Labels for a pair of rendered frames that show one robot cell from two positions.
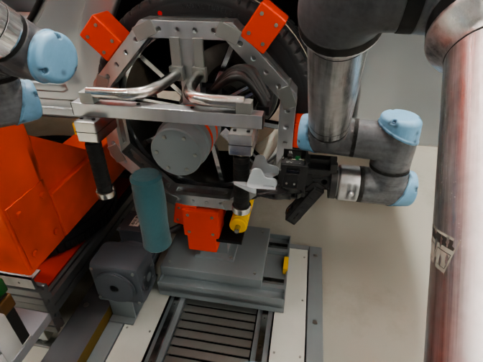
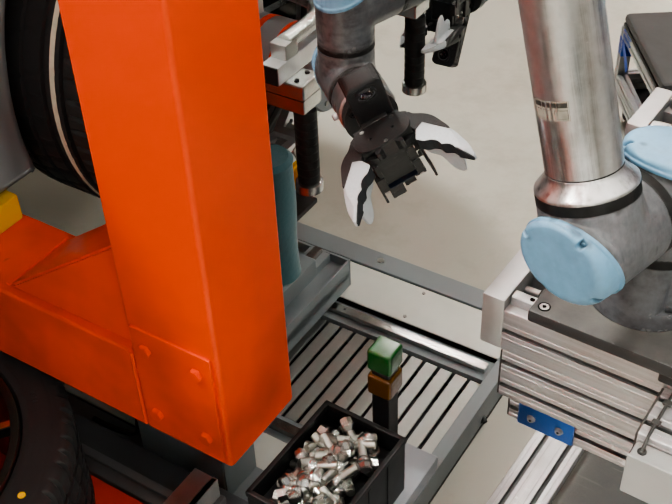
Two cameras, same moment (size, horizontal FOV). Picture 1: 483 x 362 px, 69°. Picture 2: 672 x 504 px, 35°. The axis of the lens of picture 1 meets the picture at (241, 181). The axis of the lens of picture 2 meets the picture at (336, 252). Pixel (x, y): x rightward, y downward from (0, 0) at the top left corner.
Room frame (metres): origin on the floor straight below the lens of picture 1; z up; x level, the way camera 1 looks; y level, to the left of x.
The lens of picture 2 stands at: (0.13, 1.57, 1.75)
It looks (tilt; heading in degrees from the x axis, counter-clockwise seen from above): 40 degrees down; 293
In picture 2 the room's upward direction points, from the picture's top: 2 degrees counter-clockwise
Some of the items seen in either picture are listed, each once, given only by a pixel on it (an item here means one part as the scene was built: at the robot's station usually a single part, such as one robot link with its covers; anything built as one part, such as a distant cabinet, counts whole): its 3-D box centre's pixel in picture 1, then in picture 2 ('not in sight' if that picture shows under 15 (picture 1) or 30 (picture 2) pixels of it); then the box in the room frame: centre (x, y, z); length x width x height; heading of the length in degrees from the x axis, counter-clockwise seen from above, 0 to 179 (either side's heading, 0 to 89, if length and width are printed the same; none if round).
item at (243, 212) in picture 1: (241, 182); (414, 51); (0.65, 0.00, 0.83); 0.04 x 0.04 x 0.16
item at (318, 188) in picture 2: (99, 168); (307, 147); (0.71, 0.33, 0.83); 0.04 x 0.04 x 0.16
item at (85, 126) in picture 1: (96, 123); (287, 85); (0.74, 0.33, 0.93); 0.09 x 0.05 x 0.05; 170
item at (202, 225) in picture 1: (207, 217); not in sight; (0.95, 0.12, 0.48); 0.16 x 0.12 x 0.17; 170
